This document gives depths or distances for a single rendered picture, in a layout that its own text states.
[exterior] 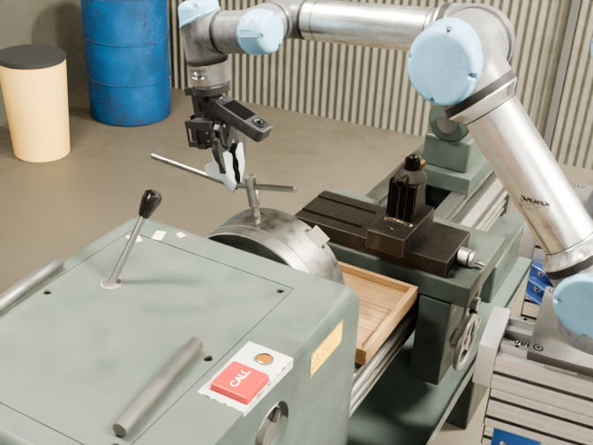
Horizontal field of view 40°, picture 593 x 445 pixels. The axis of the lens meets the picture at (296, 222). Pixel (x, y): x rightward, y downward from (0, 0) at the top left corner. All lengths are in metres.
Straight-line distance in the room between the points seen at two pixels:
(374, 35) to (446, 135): 1.16
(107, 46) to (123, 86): 0.26
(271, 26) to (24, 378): 0.70
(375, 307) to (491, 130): 0.83
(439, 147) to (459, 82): 1.39
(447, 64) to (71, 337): 0.68
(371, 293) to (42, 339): 0.97
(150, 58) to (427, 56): 3.95
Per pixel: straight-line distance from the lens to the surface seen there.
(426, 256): 2.03
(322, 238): 1.63
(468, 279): 2.06
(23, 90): 4.64
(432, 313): 2.09
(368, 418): 2.19
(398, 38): 1.42
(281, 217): 1.60
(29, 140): 4.76
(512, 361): 1.53
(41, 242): 4.02
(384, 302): 2.00
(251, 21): 1.42
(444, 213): 2.47
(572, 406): 1.56
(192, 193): 4.37
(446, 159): 2.60
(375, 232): 2.01
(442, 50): 1.22
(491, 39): 1.26
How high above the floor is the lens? 2.01
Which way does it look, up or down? 29 degrees down
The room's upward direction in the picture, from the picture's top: 3 degrees clockwise
